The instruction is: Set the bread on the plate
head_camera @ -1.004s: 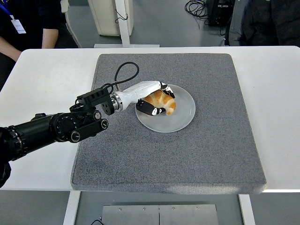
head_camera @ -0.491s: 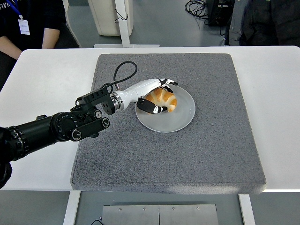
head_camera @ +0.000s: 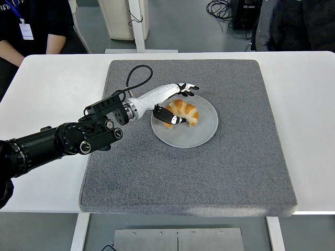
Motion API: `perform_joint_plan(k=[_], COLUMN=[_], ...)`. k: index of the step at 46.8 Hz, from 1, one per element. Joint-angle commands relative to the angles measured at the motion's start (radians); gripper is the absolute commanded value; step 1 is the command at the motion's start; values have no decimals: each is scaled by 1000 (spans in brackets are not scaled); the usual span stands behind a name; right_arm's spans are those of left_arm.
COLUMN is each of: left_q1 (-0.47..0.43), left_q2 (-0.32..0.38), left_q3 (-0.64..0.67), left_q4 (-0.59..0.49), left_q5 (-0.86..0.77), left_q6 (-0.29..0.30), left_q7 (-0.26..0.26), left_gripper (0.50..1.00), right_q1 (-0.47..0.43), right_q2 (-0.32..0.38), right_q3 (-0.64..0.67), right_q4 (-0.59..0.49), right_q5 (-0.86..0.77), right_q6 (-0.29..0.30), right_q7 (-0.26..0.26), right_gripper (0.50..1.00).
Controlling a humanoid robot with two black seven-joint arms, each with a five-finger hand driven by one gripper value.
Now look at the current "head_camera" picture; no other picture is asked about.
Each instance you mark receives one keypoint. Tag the beige cabinet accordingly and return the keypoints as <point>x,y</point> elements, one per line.
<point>117,15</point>

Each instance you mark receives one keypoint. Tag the seated person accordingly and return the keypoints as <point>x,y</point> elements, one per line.
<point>42,21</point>

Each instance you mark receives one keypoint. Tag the person in dark jacket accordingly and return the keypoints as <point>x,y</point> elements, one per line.
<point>293,26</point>

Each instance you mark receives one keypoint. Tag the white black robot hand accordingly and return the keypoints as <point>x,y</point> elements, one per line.
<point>157,94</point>

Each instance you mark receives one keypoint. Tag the grey metal plate with screws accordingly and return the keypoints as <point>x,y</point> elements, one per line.
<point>146,240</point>

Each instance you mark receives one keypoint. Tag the white table post with base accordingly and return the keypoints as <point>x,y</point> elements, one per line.
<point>138,31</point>

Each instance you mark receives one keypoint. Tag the golden croissant bread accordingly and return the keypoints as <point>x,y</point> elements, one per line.
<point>187,109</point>

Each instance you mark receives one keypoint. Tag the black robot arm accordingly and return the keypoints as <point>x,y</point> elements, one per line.
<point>47,143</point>

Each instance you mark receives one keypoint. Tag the grey felt mat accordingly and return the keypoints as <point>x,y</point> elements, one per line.
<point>183,177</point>

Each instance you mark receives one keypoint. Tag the round grey plate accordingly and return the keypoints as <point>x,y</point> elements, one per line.
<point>199,136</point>

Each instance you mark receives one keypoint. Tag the white table leg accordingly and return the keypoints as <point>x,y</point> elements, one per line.
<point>78,235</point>
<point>276,235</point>

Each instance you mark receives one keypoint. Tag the black equipment box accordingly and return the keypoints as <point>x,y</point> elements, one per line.
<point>246,15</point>

